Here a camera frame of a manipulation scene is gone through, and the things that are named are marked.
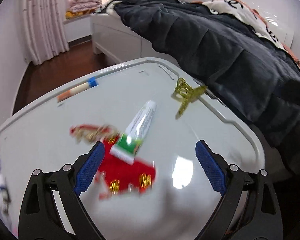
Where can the white green ointment tube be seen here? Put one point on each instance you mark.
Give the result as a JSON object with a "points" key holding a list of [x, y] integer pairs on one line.
{"points": [[129, 142]]}

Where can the dark grey blanket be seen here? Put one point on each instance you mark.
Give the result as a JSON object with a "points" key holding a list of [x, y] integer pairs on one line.
{"points": [[257, 80]]}

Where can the folded pink quilts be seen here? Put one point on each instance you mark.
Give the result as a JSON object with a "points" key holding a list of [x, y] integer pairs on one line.
{"points": [[78, 8]]}

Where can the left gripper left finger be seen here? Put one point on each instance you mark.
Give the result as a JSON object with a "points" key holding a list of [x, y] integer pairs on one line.
{"points": [[39, 217]]}

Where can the white sheer curtain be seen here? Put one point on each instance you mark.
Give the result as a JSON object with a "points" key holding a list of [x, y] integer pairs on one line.
{"points": [[43, 30]]}

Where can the red knitted ornament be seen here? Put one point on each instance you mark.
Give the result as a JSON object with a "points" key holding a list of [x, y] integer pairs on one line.
{"points": [[117, 176]]}

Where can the white patterned blanket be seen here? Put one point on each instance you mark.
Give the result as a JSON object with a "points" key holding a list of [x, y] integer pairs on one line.
{"points": [[264, 26]]}

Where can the yellow hair claw clip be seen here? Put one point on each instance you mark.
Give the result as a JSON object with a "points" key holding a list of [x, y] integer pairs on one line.
{"points": [[185, 94]]}

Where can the test tube with blue cap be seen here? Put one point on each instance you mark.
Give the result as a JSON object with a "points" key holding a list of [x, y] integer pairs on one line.
{"points": [[92, 82]]}

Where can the white bed frame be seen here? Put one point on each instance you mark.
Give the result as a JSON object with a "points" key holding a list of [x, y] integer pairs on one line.
{"points": [[118, 42]]}

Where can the white black spray bottle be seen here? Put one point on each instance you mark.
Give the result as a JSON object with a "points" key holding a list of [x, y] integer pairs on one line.
{"points": [[5, 199]]}

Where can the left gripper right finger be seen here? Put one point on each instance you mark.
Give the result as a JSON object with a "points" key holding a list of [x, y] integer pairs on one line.
{"points": [[248, 208]]}

